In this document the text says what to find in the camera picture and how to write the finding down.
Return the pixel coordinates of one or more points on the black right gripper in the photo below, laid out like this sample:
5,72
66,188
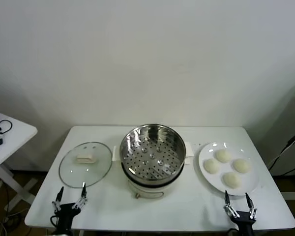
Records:
244,221

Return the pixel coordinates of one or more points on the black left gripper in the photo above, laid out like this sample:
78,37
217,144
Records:
65,214

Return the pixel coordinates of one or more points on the white steamed baozi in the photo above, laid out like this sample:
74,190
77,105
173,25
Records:
241,165
232,180
212,166
223,156

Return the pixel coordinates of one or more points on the stainless steel steamer basket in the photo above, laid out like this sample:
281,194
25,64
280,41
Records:
172,142

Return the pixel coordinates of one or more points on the white round plate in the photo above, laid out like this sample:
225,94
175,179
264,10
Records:
226,168

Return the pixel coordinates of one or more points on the white furniture foot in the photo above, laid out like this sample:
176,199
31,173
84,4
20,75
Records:
293,193

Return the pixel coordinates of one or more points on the cream electric cooking pot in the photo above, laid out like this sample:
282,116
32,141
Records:
150,191

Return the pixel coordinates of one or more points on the white side table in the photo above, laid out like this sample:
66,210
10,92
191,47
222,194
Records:
17,132

